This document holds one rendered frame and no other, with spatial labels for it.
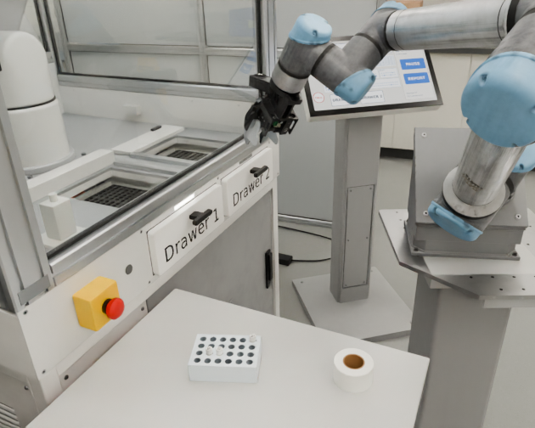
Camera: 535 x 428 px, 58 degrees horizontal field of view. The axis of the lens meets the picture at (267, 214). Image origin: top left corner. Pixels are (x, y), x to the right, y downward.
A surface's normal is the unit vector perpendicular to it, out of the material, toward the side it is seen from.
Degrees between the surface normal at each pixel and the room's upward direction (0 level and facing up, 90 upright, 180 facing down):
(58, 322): 90
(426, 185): 46
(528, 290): 0
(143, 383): 0
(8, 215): 90
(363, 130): 90
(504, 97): 119
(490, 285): 0
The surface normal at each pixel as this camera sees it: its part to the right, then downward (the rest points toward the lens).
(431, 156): -0.12, -0.31
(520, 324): -0.03, -0.90
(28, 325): 0.90, 0.17
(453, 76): -0.37, 0.42
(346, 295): 0.23, 0.43
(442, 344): -0.03, 0.44
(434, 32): -0.83, 0.42
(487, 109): -0.66, 0.69
